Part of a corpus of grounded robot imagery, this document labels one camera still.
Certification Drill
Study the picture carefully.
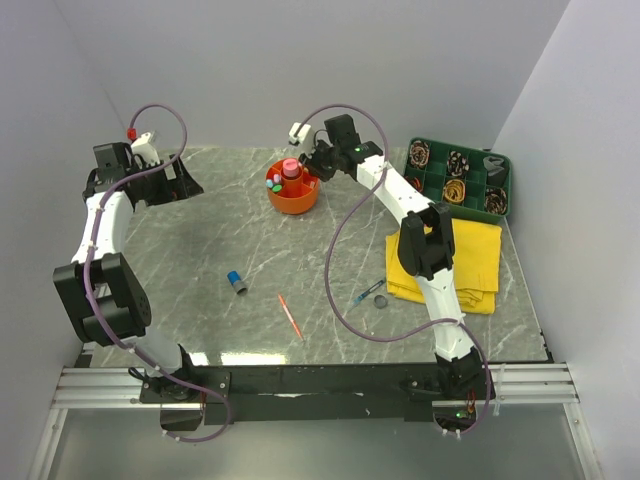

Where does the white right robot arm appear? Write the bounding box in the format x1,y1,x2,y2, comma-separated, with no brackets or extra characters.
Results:
289,114,485,399

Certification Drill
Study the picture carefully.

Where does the dark blue pen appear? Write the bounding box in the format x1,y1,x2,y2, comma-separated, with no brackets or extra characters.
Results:
352,278,386,306

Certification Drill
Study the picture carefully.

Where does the brown patterned rolled tie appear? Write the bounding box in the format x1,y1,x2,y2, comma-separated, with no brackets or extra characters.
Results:
408,140,430,169

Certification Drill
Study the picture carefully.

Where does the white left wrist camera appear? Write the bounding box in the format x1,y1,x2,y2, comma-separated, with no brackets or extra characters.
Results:
131,130,161,168

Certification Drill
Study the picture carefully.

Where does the yellow folded cloth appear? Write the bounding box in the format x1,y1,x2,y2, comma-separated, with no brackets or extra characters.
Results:
385,219,502,315

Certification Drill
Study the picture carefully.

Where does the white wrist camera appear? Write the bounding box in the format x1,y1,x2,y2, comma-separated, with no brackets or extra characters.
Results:
131,130,161,168
288,122,315,153

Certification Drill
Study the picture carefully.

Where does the green compartment tray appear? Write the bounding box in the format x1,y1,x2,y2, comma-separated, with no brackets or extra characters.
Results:
404,137,512,224

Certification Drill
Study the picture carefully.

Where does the grey rolled item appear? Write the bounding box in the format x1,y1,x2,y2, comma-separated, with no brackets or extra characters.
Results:
483,156,508,186

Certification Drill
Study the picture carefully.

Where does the orange navy rolled tie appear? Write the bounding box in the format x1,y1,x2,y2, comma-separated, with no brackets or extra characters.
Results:
405,176,423,193

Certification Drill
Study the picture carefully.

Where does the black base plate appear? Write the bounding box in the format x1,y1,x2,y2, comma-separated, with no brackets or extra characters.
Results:
140,363,495,425

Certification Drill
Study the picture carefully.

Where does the orange pen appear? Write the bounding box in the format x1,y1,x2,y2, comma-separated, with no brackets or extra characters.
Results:
277,293,305,342

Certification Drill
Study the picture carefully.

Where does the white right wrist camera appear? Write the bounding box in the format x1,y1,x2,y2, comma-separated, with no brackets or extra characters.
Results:
288,122,315,153

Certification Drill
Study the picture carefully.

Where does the black floral rolled tie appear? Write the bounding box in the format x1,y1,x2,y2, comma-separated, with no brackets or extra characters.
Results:
447,150,470,179

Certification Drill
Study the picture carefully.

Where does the small grey round lid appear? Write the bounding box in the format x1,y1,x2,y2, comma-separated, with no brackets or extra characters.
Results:
374,295,388,309

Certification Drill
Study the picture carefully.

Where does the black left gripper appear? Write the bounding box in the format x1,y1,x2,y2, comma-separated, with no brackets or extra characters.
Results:
130,154,203,207

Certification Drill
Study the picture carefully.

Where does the yellow rolled tie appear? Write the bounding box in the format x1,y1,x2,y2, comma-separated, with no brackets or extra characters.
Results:
443,178,466,205

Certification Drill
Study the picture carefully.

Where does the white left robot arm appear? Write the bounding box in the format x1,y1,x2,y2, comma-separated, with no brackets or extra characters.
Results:
53,132,204,402

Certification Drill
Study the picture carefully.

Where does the blue grey cylinder cap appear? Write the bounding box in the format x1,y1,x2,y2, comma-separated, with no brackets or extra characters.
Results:
227,270,247,295

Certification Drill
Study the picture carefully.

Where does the pink tube of crayons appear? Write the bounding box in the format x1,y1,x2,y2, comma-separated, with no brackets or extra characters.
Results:
281,158,303,198

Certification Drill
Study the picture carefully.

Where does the orange round desk organizer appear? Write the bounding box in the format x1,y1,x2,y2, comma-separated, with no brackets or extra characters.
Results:
265,158,320,215

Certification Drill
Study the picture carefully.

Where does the dark patterned rolled tie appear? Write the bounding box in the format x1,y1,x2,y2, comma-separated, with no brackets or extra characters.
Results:
484,187,508,215

